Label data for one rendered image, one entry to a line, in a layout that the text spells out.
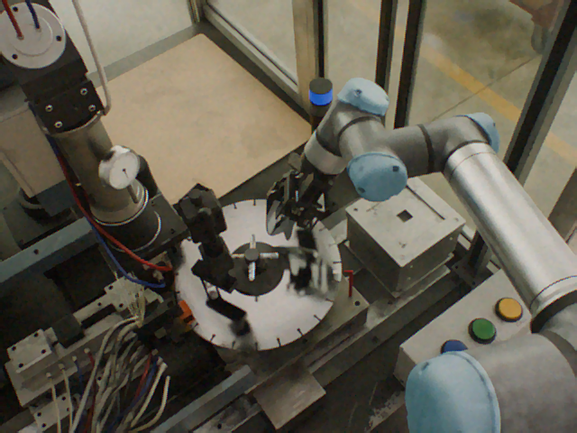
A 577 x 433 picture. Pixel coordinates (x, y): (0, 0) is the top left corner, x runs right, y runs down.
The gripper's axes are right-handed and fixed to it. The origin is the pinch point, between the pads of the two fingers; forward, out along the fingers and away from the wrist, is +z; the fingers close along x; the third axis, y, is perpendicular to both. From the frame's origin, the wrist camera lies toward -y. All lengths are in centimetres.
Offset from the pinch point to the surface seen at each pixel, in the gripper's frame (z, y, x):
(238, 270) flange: 6.8, 7.0, -4.0
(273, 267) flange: 3.4, 6.8, 1.8
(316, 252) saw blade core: -0.4, 3.1, 9.3
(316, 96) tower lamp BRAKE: -22.0, -14.4, -1.3
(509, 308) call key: -12.4, 14.0, 43.0
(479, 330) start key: -8.5, 17.9, 37.7
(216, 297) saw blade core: 10.6, 11.6, -6.5
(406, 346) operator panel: -0.6, 19.7, 26.8
